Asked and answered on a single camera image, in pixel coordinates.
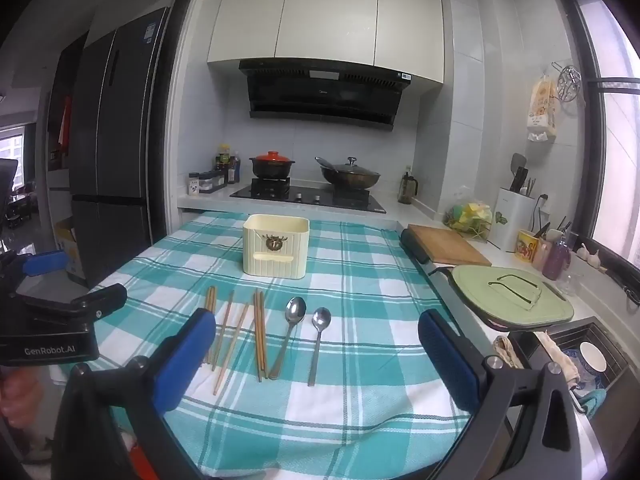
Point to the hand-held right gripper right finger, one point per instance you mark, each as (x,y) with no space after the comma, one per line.
(450,365)

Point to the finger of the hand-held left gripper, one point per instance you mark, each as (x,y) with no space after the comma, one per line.
(102,300)
(47,263)

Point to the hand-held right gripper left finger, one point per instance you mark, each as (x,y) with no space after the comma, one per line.
(186,360)

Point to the large steel spoon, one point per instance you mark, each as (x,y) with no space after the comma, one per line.
(295,310)

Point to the small steel spoon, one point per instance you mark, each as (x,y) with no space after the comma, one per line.
(321,320)

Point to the cream utensil holder box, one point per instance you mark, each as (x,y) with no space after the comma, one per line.
(290,260)

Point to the person's left hand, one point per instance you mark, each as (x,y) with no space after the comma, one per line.
(17,400)

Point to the cardboard box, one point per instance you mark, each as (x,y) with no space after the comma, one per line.
(72,252)

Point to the teal checked tablecloth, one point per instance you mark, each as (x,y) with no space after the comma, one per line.
(350,360)

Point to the beige dish cloth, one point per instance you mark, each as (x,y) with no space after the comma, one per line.
(560,360)

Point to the dark kitchen sink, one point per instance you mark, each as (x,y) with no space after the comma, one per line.
(560,335)

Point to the balcony glass door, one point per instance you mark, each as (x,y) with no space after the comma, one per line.
(10,152)

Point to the wooden cutting board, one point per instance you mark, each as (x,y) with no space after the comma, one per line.
(447,245)

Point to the dark grey refrigerator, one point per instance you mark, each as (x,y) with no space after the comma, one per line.
(115,160)

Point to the yellow printed mug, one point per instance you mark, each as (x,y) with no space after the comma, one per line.
(526,247)

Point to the pink cup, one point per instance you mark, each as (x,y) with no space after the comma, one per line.
(541,255)

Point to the white bowl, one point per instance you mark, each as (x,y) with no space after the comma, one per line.
(593,357)

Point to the red hanging decoration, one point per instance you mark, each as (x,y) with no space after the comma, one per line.
(64,120)

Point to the clear glass cup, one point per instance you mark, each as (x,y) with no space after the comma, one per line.
(569,282)

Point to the white spice jar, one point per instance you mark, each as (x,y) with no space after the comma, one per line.
(194,186)

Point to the teal dish cloth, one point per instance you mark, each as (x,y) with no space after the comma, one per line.
(592,400)

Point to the purple soap bottle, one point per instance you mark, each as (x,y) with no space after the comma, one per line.
(556,260)

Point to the clear bag of yellow sponges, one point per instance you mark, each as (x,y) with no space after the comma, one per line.
(470,215)

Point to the white knife holder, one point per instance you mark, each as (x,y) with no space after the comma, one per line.
(512,220)

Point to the rack of spice jars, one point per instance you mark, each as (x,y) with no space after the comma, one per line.
(212,181)

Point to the garlic bulb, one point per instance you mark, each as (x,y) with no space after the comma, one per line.
(595,258)
(583,251)

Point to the olive water jug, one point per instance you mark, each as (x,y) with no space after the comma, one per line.
(406,190)

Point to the dark sauce bottle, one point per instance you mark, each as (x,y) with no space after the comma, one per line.
(233,170)
(220,162)

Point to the yellow-capped oil bottle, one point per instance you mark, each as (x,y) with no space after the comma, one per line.
(224,151)

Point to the black gas stove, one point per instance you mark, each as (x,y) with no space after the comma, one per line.
(310,196)

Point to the black clay pot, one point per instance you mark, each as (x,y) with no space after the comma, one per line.
(270,170)

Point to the dark wok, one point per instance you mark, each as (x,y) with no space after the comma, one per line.
(350,181)

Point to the black spatula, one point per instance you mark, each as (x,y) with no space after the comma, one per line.
(517,162)

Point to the red pot lid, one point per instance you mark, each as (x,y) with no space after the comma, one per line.
(272,156)

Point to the glass wok lid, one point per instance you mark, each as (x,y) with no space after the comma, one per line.
(350,167)

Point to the kitchen window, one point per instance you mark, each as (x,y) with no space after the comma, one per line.
(620,160)

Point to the hanging printed packet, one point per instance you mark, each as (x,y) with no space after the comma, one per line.
(541,110)

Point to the black range hood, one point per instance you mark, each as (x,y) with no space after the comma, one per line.
(320,92)

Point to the metal steaming rack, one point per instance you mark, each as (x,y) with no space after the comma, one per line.
(568,82)

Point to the white wall cabinet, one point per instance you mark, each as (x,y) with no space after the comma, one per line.
(325,15)

